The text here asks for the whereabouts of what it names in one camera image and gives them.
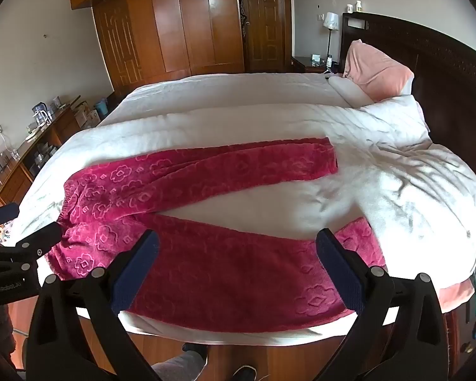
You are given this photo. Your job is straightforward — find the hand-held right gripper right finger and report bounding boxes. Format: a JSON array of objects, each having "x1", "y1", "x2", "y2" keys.
[{"x1": 313, "y1": 228, "x2": 459, "y2": 381}]

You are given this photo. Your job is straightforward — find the magenta fleece pants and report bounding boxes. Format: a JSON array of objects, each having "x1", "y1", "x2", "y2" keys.
[{"x1": 48, "y1": 137, "x2": 387, "y2": 333}]

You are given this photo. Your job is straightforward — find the brown wooden desk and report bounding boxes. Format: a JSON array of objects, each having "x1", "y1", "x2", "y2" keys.
[{"x1": 0, "y1": 101, "x2": 84, "y2": 211}]

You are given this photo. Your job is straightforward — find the cardboard box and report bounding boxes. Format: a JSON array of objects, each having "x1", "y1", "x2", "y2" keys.
[{"x1": 73, "y1": 107, "x2": 100, "y2": 128}]

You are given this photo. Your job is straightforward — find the dark wooden headboard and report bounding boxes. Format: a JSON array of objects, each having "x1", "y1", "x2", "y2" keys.
[{"x1": 339, "y1": 12, "x2": 476, "y2": 223}]

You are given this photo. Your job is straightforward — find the clear electric kettle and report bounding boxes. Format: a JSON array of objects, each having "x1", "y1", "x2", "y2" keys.
[{"x1": 32, "y1": 103, "x2": 50, "y2": 124}]

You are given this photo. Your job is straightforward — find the pink pillow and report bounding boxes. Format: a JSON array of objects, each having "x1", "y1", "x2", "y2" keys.
[{"x1": 342, "y1": 40, "x2": 415, "y2": 100}]

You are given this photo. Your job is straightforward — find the white pillow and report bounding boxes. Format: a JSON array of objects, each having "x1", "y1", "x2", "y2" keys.
[{"x1": 328, "y1": 75, "x2": 371, "y2": 108}]

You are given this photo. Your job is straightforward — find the brown wooden wardrobe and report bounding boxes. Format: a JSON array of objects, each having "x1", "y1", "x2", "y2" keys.
[{"x1": 69, "y1": 0, "x2": 246, "y2": 98}]

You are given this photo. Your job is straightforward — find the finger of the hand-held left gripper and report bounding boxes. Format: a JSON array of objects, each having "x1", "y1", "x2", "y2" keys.
[
  {"x1": 0, "y1": 202, "x2": 20, "y2": 229},
  {"x1": 0, "y1": 221, "x2": 64, "y2": 274}
]

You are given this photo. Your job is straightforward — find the dark wooden nightstand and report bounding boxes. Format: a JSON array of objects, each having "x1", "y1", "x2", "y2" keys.
[{"x1": 291, "y1": 56, "x2": 330, "y2": 74}]

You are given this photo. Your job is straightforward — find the pink bedsheet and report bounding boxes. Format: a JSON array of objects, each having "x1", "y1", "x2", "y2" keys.
[{"x1": 436, "y1": 278, "x2": 476, "y2": 314}]

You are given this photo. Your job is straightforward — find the person's dark shoe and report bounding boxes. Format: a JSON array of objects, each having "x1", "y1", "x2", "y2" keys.
[{"x1": 232, "y1": 365, "x2": 258, "y2": 381}]

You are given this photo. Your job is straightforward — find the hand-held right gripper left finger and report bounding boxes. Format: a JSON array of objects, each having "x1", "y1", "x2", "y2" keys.
[{"x1": 24, "y1": 228, "x2": 163, "y2": 381}]

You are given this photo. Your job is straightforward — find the white duvet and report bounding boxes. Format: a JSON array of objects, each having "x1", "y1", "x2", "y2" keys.
[{"x1": 301, "y1": 95, "x2": 476, "y2": 290}]

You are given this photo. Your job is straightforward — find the white bed blanket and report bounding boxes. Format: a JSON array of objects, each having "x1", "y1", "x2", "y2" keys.
[{"x1": 8, "y1": 72, "x2": 476, "y2": 346}]

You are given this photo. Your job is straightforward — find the dark wooden cabinet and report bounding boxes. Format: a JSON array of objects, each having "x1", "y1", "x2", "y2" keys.
[{"x1": 236, "y1": 0, "x2": 294, "y2": 73}]

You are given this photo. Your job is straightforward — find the white shade table lamp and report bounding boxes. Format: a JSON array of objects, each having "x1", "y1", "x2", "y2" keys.
[{"x1": 322, "y1": 12, "x2": 340, "y2": 68}]

